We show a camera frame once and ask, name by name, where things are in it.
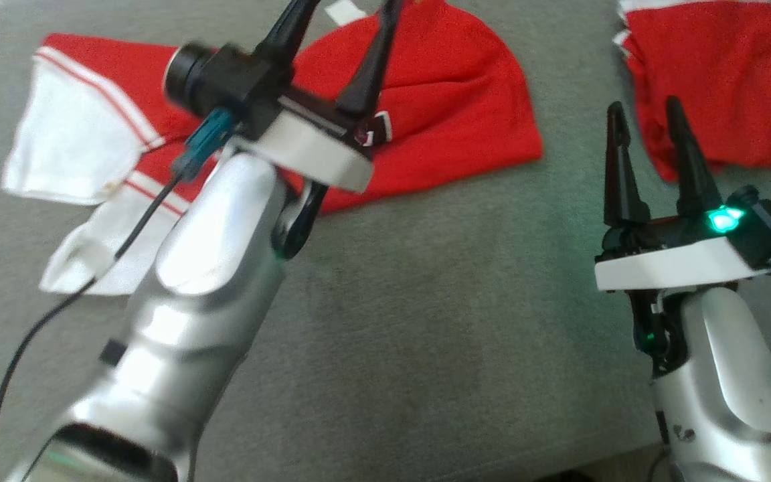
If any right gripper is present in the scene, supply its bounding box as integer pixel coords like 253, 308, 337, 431
594, 95, 759, 293

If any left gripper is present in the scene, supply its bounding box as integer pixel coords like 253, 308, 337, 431
232, 0, 406, 195

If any red white garment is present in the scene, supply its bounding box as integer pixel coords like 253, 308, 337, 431
613, 0, 771, 183

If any red white sports shirt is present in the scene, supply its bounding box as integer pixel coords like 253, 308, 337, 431
1, 0, 545, 297

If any large grey sofa seat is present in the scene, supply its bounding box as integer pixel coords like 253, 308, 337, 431
0, 0, 771, 482

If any teal left cable connector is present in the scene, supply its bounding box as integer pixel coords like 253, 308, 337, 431
171, 107, 236, 183

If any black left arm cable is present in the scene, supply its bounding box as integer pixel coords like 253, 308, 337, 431
0, 171, 183, 482

